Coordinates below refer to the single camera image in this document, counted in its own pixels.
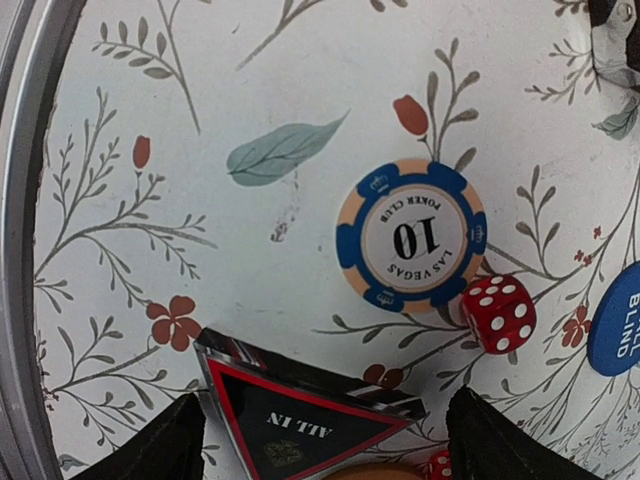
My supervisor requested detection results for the red die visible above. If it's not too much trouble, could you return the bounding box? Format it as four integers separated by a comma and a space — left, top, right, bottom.
461, 275, 537, 355
427, 449, 453, 480

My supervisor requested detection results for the triangular all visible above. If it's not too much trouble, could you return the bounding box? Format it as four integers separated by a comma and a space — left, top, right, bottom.
194, 328, 426, 479

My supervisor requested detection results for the orange big blind button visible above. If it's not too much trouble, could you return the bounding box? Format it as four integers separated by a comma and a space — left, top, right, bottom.
325, 463, 424, 480

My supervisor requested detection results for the blue ten poker chip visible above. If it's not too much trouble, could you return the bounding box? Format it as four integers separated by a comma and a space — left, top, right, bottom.
336, 158, 488, 314

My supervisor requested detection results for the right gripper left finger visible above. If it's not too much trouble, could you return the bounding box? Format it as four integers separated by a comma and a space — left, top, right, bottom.
74, 393, 206, 480

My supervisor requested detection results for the black poker set case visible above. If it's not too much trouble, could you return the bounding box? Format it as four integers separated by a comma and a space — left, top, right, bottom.
588, 0, 639, 92

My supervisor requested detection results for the blue small blind button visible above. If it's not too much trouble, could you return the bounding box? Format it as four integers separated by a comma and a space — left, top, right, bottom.
587, 262, 639, 377

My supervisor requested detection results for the front aluminium rail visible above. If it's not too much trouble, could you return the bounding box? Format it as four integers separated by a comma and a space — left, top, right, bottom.
1, 1, 85, 479

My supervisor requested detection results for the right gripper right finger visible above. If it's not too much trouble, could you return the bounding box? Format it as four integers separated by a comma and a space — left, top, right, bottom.
446, 387, 595, 480

